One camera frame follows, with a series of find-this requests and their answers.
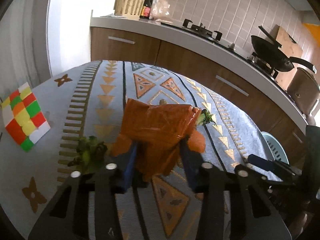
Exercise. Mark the orange upper cabinet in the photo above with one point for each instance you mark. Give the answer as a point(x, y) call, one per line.
point(314, 31)

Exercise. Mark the beige utensil basket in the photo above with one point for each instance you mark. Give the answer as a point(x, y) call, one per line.
point(129, 9)

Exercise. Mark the black wok pan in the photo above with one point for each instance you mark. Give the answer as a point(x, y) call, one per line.
point(271, 54)

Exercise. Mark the rubik's cube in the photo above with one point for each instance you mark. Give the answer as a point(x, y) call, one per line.
point(23, 118)

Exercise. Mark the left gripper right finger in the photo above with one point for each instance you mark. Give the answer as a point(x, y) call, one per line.
point(253, 216)

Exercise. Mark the wooden kitchen cabinet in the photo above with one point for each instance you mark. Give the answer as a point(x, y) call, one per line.
point(258, 103)

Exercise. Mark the orange foil snack wrapper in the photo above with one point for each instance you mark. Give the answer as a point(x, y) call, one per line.
point(158, 130)

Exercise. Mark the green vegetable scrap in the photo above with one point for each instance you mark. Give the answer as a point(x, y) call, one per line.
point(90, 155)

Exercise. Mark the wooden cutting board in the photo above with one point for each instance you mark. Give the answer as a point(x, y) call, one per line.
point(289, 48)

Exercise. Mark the brown rice cooker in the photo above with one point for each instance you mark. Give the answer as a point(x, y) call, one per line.
point(304, 90)

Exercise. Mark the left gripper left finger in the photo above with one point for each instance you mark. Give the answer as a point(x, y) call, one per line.
point(85, 205)

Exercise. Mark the light blue trash basket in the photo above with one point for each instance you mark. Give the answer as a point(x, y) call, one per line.
point(276, 149)

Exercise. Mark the clear plastic bag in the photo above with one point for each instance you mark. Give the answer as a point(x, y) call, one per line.
point(160, 11)

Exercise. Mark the black gas stove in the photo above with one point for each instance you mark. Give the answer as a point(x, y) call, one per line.
point(198, 39)

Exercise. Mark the dark soy sauce bottle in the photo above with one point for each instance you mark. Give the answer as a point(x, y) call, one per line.
point(145, 11)

